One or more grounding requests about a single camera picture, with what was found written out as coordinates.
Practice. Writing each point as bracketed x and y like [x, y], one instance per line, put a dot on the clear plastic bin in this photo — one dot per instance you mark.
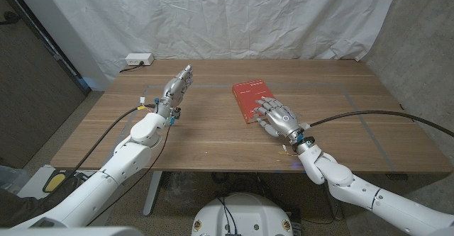
[10, 179]

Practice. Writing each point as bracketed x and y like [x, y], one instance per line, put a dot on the red book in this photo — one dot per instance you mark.
[248, 90]

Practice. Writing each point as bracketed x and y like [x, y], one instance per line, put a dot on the white backdrop cloth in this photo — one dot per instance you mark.
[227, 16]

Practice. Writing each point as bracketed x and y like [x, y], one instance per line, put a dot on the yellow black foot pedal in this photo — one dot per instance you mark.
[53, 183]

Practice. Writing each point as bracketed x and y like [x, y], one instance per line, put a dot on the white floor board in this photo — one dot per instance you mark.
[32, 184]

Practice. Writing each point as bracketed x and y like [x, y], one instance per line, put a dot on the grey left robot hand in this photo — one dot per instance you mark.
[174, 92]

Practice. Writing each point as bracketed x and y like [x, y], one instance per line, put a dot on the person in black clothes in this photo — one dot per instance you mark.
[17, 207]

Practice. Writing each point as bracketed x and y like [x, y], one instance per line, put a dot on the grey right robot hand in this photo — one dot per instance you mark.
[282, 120]

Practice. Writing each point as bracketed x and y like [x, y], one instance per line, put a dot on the grey table leg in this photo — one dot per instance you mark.
[337, 211]
[152, 193]

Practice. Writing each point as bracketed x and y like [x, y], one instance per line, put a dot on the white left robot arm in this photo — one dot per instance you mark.
[103, 183]

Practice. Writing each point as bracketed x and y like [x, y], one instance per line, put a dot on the white power strip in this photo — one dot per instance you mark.
[140, 59]

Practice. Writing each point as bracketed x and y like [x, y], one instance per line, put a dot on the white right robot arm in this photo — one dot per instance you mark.
[354, 190]

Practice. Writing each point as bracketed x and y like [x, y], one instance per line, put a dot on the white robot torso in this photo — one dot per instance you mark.
[248, 214]

